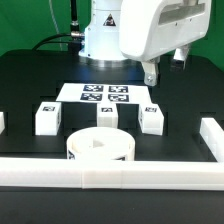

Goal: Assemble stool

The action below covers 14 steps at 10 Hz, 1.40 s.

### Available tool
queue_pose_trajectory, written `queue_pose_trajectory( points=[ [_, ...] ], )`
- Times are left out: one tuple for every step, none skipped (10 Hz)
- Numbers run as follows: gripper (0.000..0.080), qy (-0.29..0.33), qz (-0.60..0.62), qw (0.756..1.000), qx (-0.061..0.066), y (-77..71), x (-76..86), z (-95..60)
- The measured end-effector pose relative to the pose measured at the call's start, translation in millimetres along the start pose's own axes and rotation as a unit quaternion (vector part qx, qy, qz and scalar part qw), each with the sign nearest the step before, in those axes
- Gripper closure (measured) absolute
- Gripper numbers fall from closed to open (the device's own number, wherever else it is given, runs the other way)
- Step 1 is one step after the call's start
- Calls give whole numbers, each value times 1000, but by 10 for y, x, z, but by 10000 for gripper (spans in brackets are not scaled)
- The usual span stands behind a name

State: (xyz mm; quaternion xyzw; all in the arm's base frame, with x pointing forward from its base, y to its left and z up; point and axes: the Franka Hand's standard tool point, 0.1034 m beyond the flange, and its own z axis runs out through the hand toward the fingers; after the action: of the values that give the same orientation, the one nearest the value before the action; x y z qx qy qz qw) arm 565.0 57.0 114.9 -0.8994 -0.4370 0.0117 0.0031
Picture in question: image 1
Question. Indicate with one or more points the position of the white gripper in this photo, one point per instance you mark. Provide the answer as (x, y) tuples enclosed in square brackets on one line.
[(151, 28)]

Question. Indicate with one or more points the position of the white round stool seat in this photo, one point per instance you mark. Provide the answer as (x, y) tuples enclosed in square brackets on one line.
[(100, 143)]

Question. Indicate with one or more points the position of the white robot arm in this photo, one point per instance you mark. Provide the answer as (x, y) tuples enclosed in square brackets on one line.
[(101, 36)]

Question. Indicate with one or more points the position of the white fiducial marker sheet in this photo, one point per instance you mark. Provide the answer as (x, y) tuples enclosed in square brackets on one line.
[(96, 93)]

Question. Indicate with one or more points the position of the white left barrier rail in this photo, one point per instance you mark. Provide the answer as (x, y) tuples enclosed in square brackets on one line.
[(2, 122)]

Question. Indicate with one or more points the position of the white front barrier rail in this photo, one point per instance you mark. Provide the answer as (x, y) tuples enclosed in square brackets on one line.
[(115, 174)]

